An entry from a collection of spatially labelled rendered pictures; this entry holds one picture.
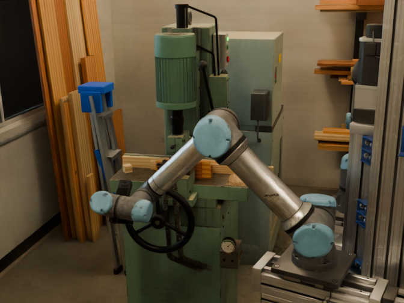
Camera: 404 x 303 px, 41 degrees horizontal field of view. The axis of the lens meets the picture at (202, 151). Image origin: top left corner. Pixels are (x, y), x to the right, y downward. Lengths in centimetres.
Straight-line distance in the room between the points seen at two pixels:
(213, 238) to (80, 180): 159
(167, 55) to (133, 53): 261
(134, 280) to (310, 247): 112
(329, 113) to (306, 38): 65
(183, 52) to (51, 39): 157
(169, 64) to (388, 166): 97
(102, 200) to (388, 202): 93
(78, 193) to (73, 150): 30
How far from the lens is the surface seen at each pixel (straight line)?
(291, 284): 185
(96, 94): 308
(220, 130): 153
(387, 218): 187
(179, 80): 224
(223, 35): 253
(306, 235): 159
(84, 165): 371
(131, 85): 488
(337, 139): 412
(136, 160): 247
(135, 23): 479
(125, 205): 175
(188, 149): 175
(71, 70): 391
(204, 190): 225
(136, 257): 247
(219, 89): 246
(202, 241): 235
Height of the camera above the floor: 170
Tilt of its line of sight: 17 degrees down
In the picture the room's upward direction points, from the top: 1 degrees counter-clockwise
